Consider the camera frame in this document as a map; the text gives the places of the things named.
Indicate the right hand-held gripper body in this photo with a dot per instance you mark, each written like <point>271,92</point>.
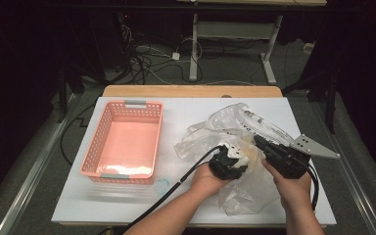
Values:
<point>289,161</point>

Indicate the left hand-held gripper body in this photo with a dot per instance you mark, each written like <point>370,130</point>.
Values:
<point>228,163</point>

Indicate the clear plastic smiley bag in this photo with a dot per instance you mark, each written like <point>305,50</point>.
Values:
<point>238,199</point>

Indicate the pink plastic basket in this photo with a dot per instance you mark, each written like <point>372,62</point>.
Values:
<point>127,143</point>

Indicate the person's left hand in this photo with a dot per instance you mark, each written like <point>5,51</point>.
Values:
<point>205,182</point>

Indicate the person's right hand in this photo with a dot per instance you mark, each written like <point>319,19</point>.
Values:
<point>295,194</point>

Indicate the black stand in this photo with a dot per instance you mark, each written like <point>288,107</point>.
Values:
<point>61,98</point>
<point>331,104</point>

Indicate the pale blue clear scrap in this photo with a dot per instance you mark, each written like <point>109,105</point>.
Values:
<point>161,186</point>

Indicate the white board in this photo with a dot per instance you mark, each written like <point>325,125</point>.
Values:
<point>176,114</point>

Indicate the small white box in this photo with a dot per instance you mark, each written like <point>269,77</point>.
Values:
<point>308,48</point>

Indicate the white power adapter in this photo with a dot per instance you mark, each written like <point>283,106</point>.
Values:
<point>175,56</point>

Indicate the metal floor rail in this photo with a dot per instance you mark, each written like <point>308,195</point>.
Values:
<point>355,192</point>
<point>36,169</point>

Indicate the white metal desk frame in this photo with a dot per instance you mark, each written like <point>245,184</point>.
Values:
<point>194,49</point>

